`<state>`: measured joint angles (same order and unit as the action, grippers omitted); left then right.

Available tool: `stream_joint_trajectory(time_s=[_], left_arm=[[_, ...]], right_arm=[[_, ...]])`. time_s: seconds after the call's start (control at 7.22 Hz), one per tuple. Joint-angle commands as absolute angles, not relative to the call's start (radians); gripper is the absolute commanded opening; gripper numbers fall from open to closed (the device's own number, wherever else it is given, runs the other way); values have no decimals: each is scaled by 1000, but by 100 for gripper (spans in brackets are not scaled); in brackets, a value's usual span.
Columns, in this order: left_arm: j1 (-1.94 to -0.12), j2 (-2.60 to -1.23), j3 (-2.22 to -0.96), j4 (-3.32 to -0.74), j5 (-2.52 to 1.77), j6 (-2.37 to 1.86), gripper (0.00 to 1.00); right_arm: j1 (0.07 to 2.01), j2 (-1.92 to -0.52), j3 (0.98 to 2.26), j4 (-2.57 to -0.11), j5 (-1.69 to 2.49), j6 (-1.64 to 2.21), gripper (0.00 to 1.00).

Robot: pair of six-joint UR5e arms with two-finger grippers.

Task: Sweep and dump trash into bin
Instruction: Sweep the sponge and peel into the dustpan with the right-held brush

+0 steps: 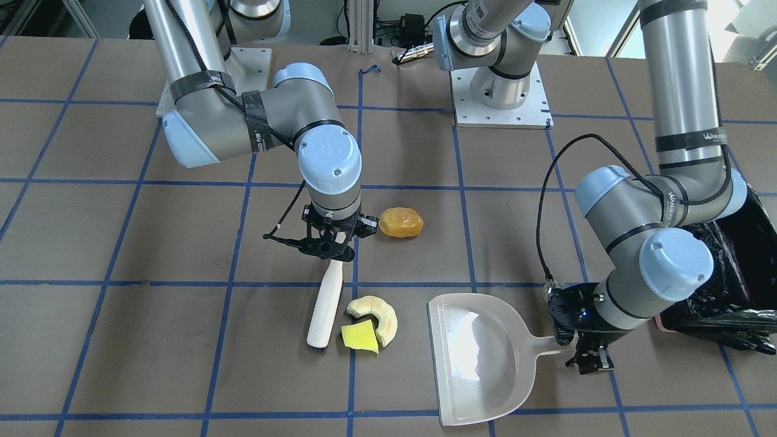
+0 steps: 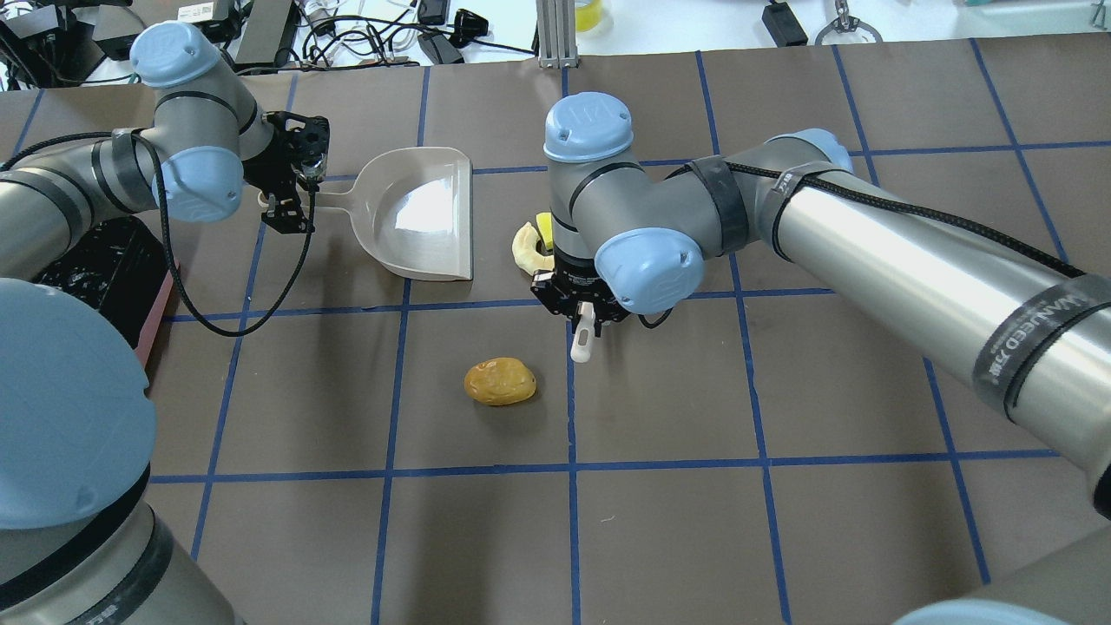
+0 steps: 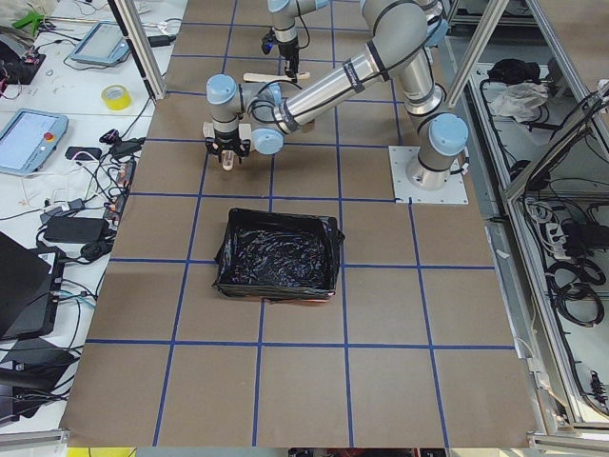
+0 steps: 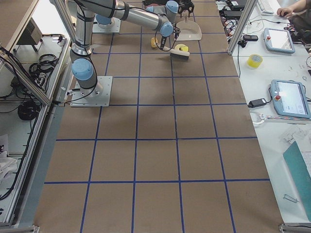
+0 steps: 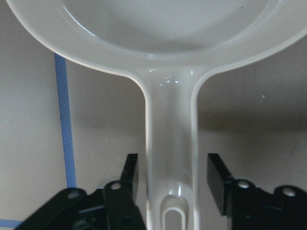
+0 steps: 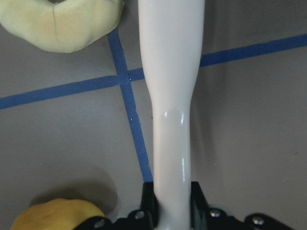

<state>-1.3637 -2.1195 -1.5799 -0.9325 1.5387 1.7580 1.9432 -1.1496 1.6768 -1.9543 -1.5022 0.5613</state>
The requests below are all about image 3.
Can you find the blue teach pendant near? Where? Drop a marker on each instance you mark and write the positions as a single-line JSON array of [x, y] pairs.
[[28, 140]]

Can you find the yellow tape roll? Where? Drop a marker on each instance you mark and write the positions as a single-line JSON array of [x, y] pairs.
[[116, 97]]

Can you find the crumpled white cloth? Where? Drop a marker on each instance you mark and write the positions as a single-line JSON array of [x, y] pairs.
[[521, 102]]

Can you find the pink bin with black bag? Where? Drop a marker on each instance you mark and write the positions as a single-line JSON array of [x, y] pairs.
[[279, 256]]

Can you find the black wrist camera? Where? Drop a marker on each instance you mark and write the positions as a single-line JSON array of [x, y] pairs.
[[268, 41]]

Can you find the black power adapter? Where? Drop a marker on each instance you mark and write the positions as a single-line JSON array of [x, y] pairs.
[[76, 230]]

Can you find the aluminium frame post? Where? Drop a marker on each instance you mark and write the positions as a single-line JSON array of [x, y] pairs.
[[129, 22]]

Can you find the blue teach pendant far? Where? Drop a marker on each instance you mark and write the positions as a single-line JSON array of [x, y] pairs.
[[103, 45]]

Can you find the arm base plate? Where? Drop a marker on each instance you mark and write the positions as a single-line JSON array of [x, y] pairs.
[[414, 184]]

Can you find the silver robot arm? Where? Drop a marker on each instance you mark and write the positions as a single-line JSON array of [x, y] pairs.
[[255, 115], [283, 32]]

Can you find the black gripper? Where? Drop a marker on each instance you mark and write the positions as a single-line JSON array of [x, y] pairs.
[[226, 143], [288, 50]]

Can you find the white plastic dustpan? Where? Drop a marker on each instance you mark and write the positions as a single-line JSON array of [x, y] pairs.
[[229, 159]]

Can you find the black laptop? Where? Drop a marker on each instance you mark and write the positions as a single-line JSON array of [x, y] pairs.
[[30, 281]]

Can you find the blue teach pendant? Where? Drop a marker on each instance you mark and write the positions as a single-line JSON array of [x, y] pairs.
[[28, 140], [103, 45]]

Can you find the white hand brush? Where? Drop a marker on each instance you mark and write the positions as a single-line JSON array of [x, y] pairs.
[[265, 78]]

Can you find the green clamp tool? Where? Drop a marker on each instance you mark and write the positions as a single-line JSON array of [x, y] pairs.
[[31, 22]]

